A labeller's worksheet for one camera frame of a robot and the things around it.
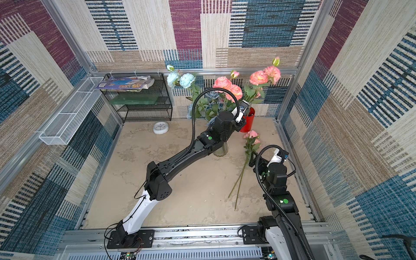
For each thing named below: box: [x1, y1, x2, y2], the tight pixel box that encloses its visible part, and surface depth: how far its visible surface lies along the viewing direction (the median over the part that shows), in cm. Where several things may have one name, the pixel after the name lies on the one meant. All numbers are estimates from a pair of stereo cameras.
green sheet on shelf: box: [109, 94, 160, 106], surface depth 97 cm
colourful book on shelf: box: [96, 75, 155, 92], surface depth 83 cm
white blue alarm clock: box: [152, 121, 169, 135], surface depth 114 cm
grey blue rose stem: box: [204, 90, 224, 127], surface depth 79 cm
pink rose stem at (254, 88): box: [244, 56, 282, 103], surface depth 67 cm
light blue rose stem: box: [166, 65, 201, 103], surface depth 74 cm
